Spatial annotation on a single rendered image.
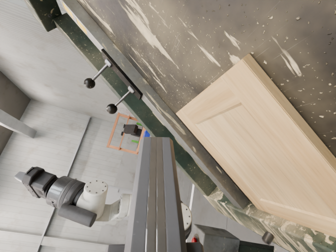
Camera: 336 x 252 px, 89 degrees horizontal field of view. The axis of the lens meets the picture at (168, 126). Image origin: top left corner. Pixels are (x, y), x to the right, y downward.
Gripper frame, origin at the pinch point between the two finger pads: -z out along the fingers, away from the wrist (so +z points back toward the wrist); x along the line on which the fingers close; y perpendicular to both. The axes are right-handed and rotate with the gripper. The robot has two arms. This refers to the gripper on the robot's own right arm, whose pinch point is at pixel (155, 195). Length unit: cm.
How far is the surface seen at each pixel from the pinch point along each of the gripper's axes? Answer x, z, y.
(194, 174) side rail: -19, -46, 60
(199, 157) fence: -15, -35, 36
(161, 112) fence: -2, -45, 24
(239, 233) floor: -89, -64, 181
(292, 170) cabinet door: -25.8, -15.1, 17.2
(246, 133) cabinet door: -18.5, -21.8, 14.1
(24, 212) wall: 539, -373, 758
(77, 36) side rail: 37, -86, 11
